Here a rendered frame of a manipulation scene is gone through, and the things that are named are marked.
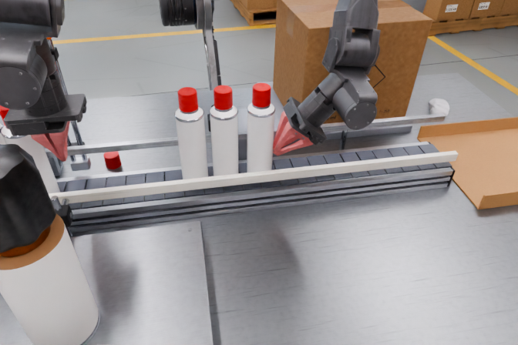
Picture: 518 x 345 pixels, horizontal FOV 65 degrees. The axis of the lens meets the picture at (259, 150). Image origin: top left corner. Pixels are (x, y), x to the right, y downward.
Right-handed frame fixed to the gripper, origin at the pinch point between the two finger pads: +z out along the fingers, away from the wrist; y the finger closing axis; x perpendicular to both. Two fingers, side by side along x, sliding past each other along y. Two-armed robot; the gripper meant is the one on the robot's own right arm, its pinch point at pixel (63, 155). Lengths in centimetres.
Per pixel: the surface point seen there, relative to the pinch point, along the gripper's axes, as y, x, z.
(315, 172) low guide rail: 44.4, 1.6, 11.6
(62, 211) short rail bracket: -2.3, -2.6, 9.8
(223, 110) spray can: 26.8, 4.4, -3.1
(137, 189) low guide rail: 9.9, 1.7, 10.6
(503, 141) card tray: 99, 14, 19
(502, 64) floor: 284, 213, 103
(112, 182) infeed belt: 4.3, 8.2, 13.9
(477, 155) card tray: 89, 9, 19
